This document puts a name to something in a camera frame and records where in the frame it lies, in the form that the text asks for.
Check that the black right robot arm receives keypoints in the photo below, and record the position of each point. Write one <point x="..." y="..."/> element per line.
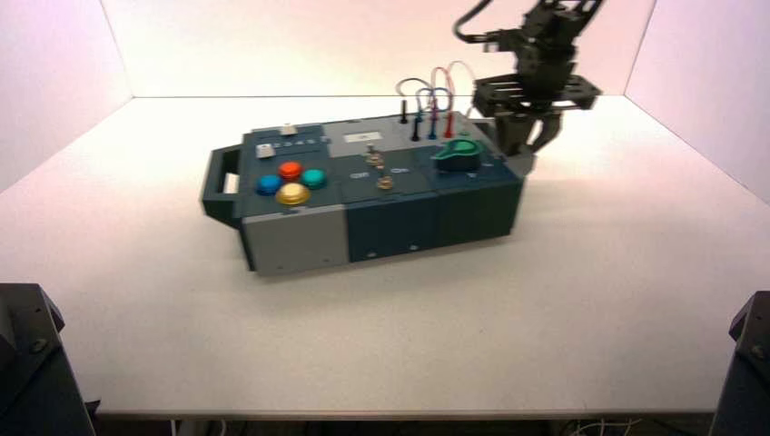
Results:
<point x="553" y="21"/>

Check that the red round push button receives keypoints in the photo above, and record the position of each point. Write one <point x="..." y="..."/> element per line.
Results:
<point x="290" y="170"/>

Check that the blue round push button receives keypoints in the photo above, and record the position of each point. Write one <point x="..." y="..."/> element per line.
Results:
<point x="269" y="184"/>

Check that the small white display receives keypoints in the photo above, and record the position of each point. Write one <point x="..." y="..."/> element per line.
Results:
<point x="362" y="137"/>

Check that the green round push button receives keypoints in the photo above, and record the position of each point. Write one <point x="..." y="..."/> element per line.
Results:
<point x="313" y="178"/>

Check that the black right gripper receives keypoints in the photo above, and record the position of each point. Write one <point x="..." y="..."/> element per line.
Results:
<point x="544" y="66"/>

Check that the metal toggle switch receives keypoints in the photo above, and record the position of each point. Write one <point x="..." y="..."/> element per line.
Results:
<point x="384" y="180"/>
<point x="373" y="155"/>

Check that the yellow round push button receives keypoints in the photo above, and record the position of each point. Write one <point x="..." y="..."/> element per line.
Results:
<point x="293" y="194"/>

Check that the white slider knob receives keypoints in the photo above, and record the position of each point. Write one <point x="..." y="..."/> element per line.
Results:
<point x="263" y="151"/>
<point x="289" y="129"/>

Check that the grey and teal task box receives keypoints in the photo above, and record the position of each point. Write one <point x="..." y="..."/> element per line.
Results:
<point x="391" y="222"/>

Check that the green rotary knob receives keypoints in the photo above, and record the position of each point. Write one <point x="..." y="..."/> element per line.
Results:
<point x="460" y="155"/>

